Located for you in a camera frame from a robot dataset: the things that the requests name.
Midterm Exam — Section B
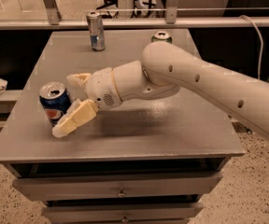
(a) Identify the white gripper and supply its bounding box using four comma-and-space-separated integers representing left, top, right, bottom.
52, 67, 121, 138

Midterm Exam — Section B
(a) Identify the blue pepsi can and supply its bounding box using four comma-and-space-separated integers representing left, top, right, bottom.
39, 81, 71, 126

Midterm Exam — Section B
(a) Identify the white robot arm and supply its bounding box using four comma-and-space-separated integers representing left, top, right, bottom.
52, 41, 269, 140

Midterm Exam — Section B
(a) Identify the silver blue redbull can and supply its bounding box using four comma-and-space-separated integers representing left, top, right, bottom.
86, 11, 106, 51

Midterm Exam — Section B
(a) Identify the green soda can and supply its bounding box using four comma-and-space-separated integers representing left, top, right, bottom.
151, 31, 173, 43

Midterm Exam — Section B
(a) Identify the grey metal railing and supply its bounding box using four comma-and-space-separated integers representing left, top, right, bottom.
0, 0, 269, 30

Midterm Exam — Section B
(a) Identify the top grey drawer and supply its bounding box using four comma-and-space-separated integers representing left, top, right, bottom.
12, 172, 222, 201

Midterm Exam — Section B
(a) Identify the grey drawer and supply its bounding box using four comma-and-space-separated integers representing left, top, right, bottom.
12, 172, 222, 201
42, 203, 203, 224

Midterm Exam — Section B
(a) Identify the grey drawer cabinet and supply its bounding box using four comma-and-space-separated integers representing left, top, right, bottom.
0, 28, 246, 224

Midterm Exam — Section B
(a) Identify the lower grey drawer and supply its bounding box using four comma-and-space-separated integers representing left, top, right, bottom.
42, 203, 203, 224

